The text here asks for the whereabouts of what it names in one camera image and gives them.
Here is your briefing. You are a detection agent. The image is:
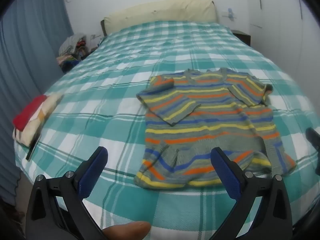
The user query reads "person's left hand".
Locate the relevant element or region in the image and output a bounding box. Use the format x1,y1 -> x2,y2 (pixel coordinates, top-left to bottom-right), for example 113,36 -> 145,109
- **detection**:
101,221 -> 152,240

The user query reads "white wardrobe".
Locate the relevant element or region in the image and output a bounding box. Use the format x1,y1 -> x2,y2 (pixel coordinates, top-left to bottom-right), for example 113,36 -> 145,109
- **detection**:
246,0 -> 320,85

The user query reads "red folded cloth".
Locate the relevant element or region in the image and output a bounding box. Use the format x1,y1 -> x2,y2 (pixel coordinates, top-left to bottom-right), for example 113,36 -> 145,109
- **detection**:
13,95 -> 48,132

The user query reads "blue curtain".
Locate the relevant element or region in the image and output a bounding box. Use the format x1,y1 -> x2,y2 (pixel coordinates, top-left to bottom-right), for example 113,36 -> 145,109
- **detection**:
0,0 -> 74,204

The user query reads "striped knit sweater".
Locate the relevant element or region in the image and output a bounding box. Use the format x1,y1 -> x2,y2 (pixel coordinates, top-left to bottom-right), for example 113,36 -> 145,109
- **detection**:
134,67 -> 297,189

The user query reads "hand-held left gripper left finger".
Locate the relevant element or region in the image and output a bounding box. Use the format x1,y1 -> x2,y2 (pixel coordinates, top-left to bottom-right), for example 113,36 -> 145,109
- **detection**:
25,146 -> 109,240

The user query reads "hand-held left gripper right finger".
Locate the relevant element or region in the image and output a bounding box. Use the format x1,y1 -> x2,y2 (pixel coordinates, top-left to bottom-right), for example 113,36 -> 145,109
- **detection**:
210,147 -> 293,240

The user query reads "pile of mixed clothes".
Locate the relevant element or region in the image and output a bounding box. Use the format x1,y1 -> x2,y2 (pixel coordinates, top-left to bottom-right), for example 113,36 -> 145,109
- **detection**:
56,33 -> 88,73

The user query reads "cream folded cloth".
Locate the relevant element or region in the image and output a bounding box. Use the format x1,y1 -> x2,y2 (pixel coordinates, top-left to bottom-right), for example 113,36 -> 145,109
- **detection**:
12,94 -> 64,147

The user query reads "cream padded headboard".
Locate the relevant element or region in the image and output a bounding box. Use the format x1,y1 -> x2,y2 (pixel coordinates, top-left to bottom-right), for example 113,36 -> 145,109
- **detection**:
101,0 -> 217,37

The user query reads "dark wooden nightstand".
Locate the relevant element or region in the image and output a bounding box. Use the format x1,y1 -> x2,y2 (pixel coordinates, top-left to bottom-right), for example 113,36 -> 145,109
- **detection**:
230,29 -> 251,47

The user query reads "bed with teal plaid sheet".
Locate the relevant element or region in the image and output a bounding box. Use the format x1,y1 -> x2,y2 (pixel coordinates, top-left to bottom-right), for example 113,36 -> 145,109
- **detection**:
14,20 -> 317,230

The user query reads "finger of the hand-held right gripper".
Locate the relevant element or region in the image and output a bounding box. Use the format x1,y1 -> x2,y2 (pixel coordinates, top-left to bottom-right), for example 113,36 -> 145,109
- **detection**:
305,127 -> 320,153

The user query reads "flat black slab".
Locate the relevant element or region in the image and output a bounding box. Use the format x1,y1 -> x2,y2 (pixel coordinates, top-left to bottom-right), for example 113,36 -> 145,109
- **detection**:
25,132 -> 42,161

